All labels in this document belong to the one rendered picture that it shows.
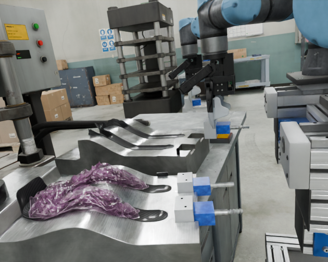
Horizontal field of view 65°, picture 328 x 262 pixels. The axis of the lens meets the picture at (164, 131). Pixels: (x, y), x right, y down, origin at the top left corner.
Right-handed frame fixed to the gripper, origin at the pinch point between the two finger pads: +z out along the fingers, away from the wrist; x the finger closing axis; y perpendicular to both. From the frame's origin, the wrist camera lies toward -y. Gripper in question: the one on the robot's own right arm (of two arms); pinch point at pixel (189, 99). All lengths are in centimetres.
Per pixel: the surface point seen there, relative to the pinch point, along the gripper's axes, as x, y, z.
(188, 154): -54, -2, 6
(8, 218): -81, -38, 6
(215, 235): -39, 5, 46
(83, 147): -45, -36, 4
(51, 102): 343, -263, 37
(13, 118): -27, -71, -5
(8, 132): 238, -286, 63
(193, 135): -35.3, 0.3, 6.9
